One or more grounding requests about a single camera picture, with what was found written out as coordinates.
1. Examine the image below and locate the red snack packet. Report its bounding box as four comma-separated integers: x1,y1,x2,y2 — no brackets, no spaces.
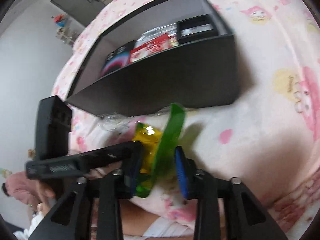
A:
129,33,179,63

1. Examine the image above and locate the black square display frame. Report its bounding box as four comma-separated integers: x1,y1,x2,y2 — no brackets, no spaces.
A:
176,14,219,44

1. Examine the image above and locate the person's left hand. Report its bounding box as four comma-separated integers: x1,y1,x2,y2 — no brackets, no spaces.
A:
36,180,56,216

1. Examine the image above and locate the green corn snack bag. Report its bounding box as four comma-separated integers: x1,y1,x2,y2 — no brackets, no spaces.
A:
132,103,185,198

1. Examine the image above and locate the pink cartoon print blanket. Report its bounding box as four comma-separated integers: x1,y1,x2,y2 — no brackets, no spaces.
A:
53,0,319,239

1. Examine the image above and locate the black rainbow packet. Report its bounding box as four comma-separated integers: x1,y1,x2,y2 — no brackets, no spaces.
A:
100,40,136,77

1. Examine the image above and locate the black cardboard box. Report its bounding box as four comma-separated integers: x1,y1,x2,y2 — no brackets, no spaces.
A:
67,0,240,117

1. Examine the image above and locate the silver glitter pouch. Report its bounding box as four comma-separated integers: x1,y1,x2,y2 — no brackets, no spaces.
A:
137,23,177,44

